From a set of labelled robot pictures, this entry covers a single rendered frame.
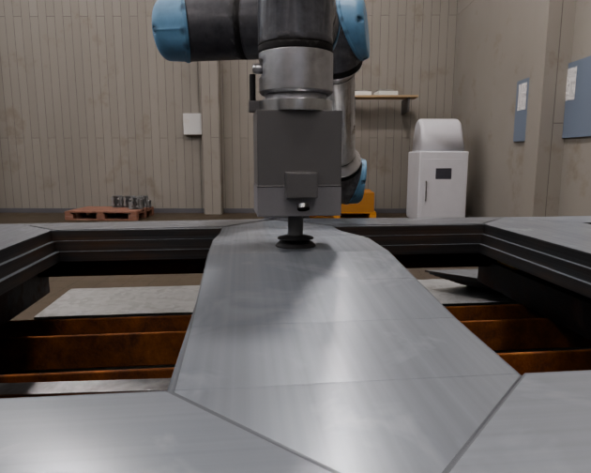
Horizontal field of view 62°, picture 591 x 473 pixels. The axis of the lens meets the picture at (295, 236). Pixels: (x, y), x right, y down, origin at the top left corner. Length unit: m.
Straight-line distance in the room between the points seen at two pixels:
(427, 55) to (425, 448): 8.86
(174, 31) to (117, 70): 8.65
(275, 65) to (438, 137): 6.76
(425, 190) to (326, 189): 6.56
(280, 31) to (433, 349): 0.32
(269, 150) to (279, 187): 0.04
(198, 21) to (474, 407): 0.51
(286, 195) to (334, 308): 0.15
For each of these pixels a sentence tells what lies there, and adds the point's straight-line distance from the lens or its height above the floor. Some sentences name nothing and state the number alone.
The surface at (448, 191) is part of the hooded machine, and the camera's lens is 7.14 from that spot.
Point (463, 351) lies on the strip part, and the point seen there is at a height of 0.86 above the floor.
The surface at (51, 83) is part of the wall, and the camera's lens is 9.70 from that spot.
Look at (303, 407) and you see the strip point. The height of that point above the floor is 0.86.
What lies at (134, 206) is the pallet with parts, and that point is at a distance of 8.28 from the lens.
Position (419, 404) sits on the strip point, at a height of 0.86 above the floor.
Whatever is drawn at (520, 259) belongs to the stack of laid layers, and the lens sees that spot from 0.78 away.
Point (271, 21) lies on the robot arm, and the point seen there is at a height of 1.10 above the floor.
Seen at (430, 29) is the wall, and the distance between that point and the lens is 9.12.
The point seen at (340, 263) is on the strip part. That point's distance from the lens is 0.45.
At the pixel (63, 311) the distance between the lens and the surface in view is 1.06.
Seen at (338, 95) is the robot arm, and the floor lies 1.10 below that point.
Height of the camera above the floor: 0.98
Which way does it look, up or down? 9 degrees down
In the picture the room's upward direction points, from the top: straight up
